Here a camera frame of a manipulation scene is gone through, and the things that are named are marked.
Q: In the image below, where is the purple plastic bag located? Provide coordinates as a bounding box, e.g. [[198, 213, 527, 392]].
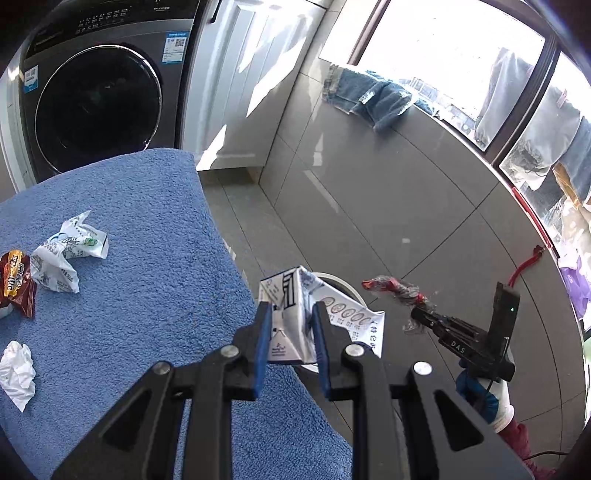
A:
[[558, 254, 591, 321]]

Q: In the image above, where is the round white waste bin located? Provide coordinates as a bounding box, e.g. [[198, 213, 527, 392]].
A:
[[295, 272, 370, 376]]

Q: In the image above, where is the white green pouch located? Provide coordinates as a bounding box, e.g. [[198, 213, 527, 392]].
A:
[[30, 210, 109, 294]]

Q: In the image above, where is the clear red-ended plastic wrapper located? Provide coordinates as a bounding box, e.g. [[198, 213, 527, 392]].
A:
[[361, 275, 439, 333]]

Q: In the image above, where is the dark grey washing machine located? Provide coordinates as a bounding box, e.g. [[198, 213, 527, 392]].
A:
[[0, 0, 206, 192]]

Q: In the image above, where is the brown cartoon snack wrapper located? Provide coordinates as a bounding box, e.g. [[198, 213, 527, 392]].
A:
[[0, 249, 38, 319]]

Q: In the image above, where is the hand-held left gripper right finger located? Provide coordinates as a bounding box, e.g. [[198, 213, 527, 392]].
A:
[[310, 301, 534, 480]]

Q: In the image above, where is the person's right forearm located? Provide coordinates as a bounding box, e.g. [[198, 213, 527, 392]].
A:
[[496, 422, 557, 480]]

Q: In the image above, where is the person's right hand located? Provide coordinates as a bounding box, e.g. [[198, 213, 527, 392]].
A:
[[456, 357, 514, 435]]

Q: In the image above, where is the black cable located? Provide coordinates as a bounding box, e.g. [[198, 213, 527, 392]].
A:
[[524, 449, 572, 462]]

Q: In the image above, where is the white tissue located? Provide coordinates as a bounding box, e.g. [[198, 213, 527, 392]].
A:
[[0, 340, 37, 413]]

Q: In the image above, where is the grey hanging garment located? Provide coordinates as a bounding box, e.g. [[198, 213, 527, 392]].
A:
[[475, 46, 534, 151], [501, 85, 583, 190]]

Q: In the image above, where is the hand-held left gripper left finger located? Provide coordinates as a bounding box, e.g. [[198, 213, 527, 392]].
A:
[[51, 301, 274, 480]]

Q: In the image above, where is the dark window frame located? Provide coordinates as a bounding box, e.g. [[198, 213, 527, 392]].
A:
[[318, 0, 591, 333]]

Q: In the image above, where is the red cord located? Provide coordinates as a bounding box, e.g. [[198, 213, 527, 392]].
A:
[[507, 247, 548, 289]]

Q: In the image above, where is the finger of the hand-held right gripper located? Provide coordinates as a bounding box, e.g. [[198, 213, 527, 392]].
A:
[[410, 307, 448, 332]]

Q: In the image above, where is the blue terry table towel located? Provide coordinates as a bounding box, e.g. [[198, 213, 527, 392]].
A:
[[0, 148, 354, 480]]

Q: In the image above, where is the white blue carton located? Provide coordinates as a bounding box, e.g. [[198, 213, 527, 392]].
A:
[[257, 265, 386, 365]]

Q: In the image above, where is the blue windowsill towel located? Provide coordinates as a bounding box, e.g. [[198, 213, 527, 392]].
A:
[[322, 65, 413, 134]]

